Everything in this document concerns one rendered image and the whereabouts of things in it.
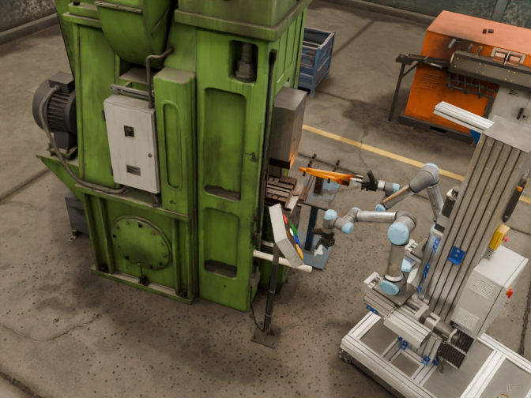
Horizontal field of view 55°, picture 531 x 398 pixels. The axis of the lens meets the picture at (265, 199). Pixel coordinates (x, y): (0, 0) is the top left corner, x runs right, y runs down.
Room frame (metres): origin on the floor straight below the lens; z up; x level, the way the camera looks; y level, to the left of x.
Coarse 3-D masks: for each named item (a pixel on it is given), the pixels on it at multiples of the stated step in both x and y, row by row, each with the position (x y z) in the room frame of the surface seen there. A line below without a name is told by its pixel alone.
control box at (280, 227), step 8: (272, 208) 2.65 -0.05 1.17; (280, 208) 2.62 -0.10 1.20; (272, 216) 2.57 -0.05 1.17; (280, 216) 2.55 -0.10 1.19; (272, 224) 2.50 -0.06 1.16; (280, 224) 2.48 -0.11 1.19; (288, 224) 2.58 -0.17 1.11; (280, 232) 2.41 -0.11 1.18; (288, 232) 2.46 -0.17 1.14; (280, 240) 2.34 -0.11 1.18; (288, 240) 2.35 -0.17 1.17; (280, 248) 2.34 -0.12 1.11; (288, 248) 2.35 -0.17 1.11; (296, 248) 2.42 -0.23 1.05; (288, 256) 2.35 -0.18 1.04; (296, 256) 2.36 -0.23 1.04; (296, 264) 2.36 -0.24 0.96
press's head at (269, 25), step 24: (192, 0) 2.81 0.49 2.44; (216, 0) 2.77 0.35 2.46; (240, 0) 2.74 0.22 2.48; (264, 0) 2.70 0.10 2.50; (288, 0) 2.94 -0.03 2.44; (312, 0) 3.43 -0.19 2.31; (192, 24) 2.79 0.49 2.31; (216, 24) 2.75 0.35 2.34; (240, 24) 2.72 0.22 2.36; (264, 24) 2.70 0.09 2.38; (288, 24) 2.89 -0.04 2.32
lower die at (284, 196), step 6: (270, 180) 3.21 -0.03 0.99; (270, 186) 3.12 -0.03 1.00; (282, 186) 3.13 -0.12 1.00; (288, 186) 3.15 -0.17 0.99; (270, 192) 3.06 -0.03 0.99; (276, 192) 3.07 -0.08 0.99; (282, 192) 3.08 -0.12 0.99; (288, 192) 3.07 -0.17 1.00; (270, 198) 3.01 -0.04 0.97; (276, 198) 3.01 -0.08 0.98; (282, 198) 3.01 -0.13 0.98; (288, 198) 3.07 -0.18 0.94; (282, 204) 2.98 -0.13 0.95
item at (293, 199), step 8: (296, 184) 3.29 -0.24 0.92; (296, 192) 3.19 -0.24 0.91; (296, 200) 3.09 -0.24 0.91; (264, 208) 2.98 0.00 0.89; (264, 216) 2.99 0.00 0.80; (288, 216) 2.93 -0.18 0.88; (296, 216) 3.15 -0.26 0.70; (264, 224) 3.01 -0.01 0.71; (296, 224) 3.20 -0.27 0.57; (264, 232) 3.01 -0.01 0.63; (272, 232) 2.99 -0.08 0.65; (264, 240) 3.01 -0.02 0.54; (272, 240) 2.99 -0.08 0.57; (264, 248) 2.98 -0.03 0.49; (272, 248) 2.97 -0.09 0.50
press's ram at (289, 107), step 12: (276, 96) 3.10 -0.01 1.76; (288, 96) 3.11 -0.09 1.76; (300, 96) 3.13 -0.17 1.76; (276, 108) 2.96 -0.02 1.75; (288, 108) 2.95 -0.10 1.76; (300, 108) 3.08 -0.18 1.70; (276, 120) 2.96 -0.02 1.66; (288, 120) 2.94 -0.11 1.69; (300, 120) 3.13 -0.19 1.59; (276, 132) 2.96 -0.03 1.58; (288, 132) 2.94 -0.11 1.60; (300, 132) 3.18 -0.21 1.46; (276, 144) 2.96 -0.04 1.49; (288, 144) 2.93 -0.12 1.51; (276, 156) 2.95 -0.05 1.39; (288, 156) 2.93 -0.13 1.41
